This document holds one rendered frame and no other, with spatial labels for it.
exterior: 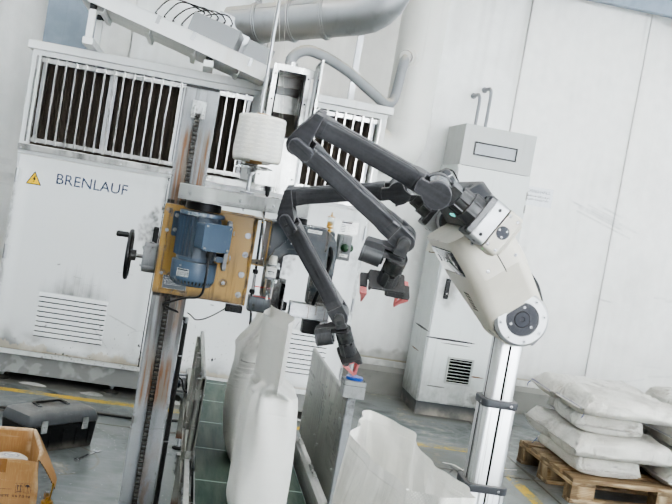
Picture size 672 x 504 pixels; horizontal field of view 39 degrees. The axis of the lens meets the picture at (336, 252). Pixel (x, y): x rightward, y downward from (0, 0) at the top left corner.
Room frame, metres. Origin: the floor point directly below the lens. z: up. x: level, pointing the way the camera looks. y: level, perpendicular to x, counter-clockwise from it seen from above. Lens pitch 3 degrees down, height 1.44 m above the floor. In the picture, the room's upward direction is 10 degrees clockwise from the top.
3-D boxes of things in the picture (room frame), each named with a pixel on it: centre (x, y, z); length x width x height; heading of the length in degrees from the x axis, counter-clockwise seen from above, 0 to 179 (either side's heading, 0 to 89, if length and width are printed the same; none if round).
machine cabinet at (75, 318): (6.57, 1.00, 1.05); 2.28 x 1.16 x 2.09; 99
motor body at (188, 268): (3.22, 0.46, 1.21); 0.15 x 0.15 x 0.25
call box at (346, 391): (3.34, -0.14, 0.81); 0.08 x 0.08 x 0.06; 9
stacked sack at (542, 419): (5.97, -1.71, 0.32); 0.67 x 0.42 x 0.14; 103
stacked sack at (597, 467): (5.75, -1.70, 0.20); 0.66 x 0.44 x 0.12; 9
